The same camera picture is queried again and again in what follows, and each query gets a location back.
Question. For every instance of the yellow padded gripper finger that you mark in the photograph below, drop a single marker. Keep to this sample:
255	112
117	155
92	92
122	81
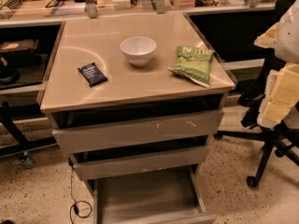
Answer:
281	95
267	39

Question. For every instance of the dark blue rxbar wrapper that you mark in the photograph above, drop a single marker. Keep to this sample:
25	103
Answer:
92	74

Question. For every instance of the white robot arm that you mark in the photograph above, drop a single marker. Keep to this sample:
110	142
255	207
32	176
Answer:
287	35

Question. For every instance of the grey drawer cabinet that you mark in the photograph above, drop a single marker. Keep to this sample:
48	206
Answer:
130	92

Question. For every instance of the middle drawer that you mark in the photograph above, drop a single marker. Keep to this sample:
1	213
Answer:
140	163

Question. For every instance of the open bottom drawer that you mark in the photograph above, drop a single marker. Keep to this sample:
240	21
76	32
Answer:
159	197

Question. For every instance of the top drawer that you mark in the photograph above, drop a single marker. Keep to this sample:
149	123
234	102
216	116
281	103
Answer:
137	131

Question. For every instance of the black office chair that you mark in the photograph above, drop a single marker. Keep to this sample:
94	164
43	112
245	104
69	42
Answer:
283	138

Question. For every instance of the green chip bag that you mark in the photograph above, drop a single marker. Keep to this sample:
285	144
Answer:
194	64

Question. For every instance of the white bowl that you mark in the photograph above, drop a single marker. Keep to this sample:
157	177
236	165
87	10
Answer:
138	50

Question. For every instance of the soldering iron stand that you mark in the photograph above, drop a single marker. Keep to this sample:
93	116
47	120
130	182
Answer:
9	8

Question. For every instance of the black table leg with caster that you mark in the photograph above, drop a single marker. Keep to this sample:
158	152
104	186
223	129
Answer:
24	146

